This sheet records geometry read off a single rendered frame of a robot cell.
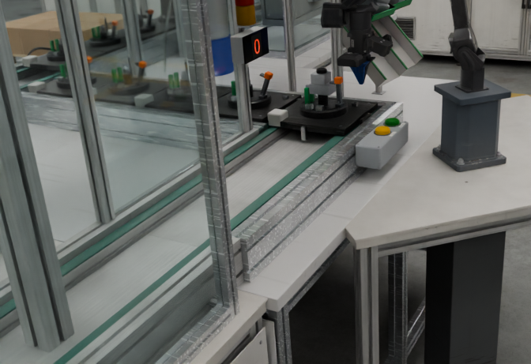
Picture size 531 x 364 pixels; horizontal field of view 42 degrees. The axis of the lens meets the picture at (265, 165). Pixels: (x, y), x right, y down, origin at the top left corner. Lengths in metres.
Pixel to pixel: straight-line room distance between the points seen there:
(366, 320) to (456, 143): 0.53
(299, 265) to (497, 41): 4.64
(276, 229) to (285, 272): 0.10
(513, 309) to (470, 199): 1.19
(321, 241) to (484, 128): 0.58
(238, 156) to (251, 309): 0.58
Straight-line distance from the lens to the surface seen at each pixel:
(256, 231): 1.40
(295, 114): 2.00
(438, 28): 6.04
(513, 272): 3.10
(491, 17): 5.91
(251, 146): 1.86
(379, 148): 1.76
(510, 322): 2.81
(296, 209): 1.54
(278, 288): 1.39
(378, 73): 2.14
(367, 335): 1.73
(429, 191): 1.77
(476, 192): 1.78
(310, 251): 1.51
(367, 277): 1.63
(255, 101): 2.08
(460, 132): 1.87
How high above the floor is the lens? 1.63
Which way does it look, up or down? 23 degrees down
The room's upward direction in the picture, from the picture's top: 5 degrees counter-clockwise
